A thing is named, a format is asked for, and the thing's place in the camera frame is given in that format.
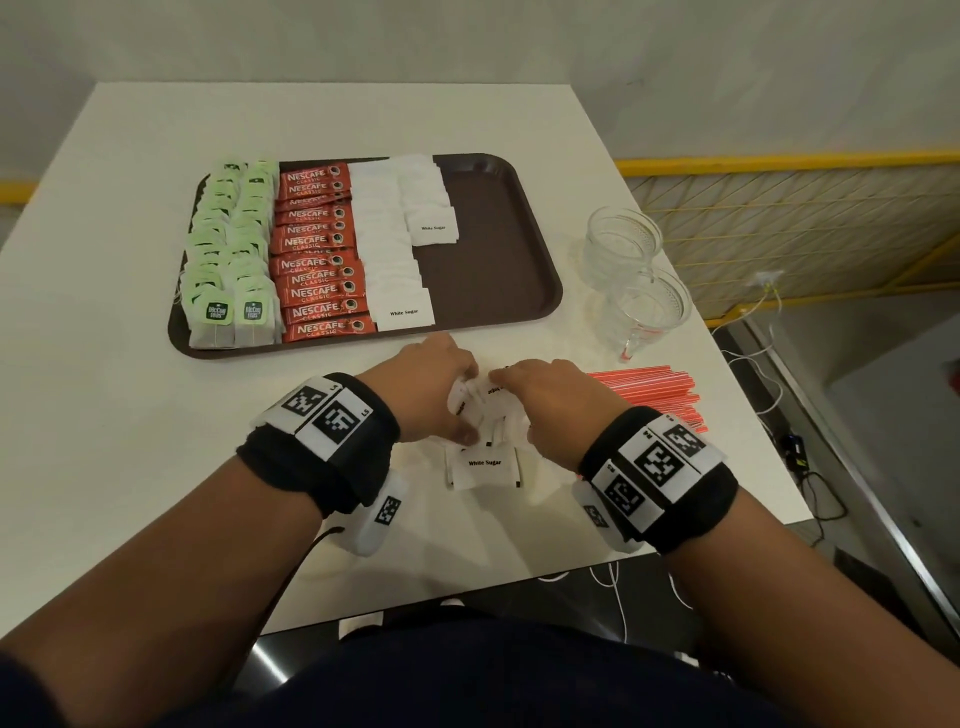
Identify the person's right forearm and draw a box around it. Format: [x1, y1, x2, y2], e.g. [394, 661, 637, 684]
[667, 487, 960, 728]

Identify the row of tea bags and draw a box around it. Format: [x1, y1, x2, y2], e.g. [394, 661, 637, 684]
[224, 159, 285, 349]
[179, 159, 249, 352]

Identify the black left camera cable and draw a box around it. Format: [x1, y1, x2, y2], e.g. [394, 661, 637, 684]
[217, 527, 346, 699]

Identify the clear patterned glass cup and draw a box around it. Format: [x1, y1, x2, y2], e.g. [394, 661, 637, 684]
[599, 266, 694, 365]
[583, 206, 665, 292]

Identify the black floor cable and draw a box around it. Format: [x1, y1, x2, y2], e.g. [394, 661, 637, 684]
[779, 431, 849, 541]

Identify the person's dark shirt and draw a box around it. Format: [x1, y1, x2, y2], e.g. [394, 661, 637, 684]
[161, 611, 789, 728]

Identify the brown tray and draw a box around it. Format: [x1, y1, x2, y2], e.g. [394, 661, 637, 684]
[166, 152, 565, 360]

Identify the person's dark sleeve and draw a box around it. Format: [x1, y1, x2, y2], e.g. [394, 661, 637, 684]
[0, 652, 69, 728]

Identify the person's right hand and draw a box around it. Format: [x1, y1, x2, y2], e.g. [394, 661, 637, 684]
[488, 358, 635, 474]

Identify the black glossy furniture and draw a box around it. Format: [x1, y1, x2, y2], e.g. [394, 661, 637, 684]
[239, 554, 721, 699]

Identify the white thin cord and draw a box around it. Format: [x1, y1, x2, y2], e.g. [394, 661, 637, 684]
[536, 558, 699, 646]

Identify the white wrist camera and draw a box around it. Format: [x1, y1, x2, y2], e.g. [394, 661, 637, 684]
[337, 476, 412, 558]
[571, 479, 646, 555]

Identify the pile of red stirrer sticks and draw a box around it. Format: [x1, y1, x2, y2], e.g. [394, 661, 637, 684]
[588, 365, 710, 436]

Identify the person's left forearm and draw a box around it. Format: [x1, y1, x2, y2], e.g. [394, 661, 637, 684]
[0, 457, 324, 728]

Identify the black right wristband with markers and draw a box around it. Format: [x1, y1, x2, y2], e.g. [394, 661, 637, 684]
[577, 406, 740, 556]

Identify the row of red Nescafe sachets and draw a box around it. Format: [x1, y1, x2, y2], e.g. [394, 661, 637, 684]
[269, 161, 379, 344]

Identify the person's left hand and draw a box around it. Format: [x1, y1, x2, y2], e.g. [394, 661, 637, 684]
[356, 332, 481, 448]

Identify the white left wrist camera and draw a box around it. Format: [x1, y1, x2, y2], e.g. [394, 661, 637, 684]
[337, 476, 412, 558]

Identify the pile of white sugar sachets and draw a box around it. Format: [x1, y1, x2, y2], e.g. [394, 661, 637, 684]
[444, 374, 541, 493]

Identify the black left wristband with markers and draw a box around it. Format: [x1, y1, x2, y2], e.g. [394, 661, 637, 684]
[236, 372, 401, 519]

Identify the black wristband with markers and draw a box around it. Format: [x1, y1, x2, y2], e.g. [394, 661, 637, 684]
[577, 406, 740, 556]
[236, 372, 401, 519]

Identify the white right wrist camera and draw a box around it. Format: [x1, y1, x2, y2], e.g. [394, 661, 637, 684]
[571, 479, 646, 555]

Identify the white cable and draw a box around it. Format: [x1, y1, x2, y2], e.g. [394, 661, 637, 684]
[704, 269, 785, 418]

